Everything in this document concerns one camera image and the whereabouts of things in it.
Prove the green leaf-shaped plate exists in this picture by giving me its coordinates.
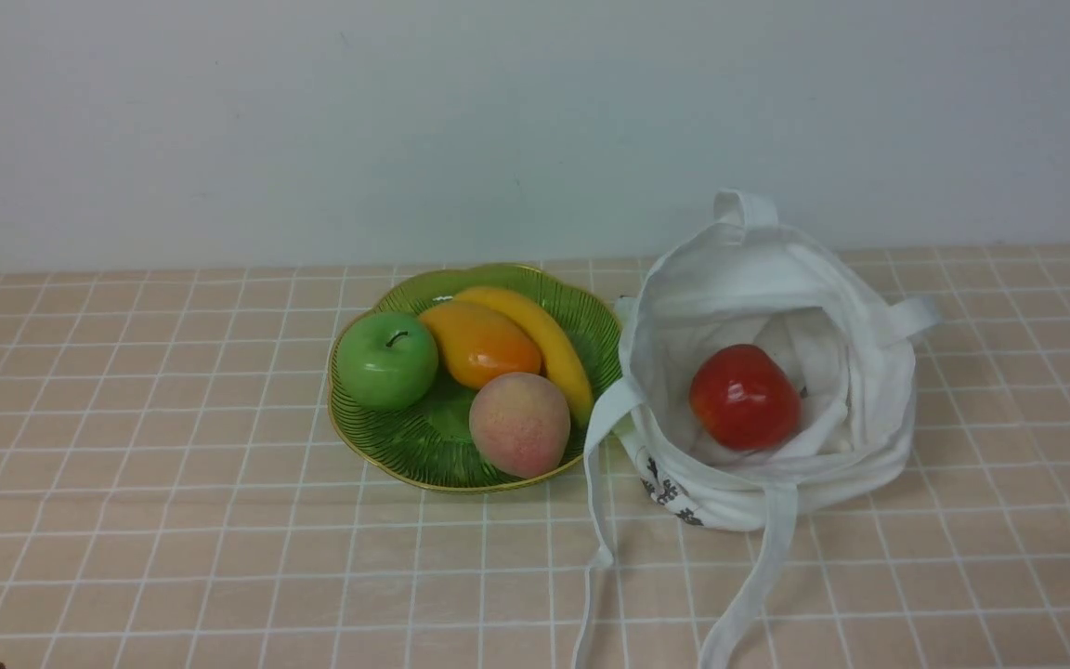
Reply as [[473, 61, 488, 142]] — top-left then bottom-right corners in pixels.
[[327, 263, 620, 495]]

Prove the green apple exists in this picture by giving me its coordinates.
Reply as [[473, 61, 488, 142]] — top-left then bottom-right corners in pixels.
[[334, 310, 440, 411]]

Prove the yellow banana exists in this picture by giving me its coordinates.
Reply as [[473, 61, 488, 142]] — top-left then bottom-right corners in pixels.
[[454, 285, 594, 427]]

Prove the white cloth tote bag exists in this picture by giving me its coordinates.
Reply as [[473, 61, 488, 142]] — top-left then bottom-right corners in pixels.
[[574, 191, 941, 668]]

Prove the orange mango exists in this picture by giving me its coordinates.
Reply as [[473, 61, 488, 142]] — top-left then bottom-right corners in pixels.
[[419, 300, 542, 390]]

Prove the pink peach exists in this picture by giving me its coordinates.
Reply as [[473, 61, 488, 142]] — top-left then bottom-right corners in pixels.
[[470, 372, 572, 478]]

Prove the red apple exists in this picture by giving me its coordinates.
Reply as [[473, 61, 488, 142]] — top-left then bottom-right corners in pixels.
[[688, 344, 803, 453]]

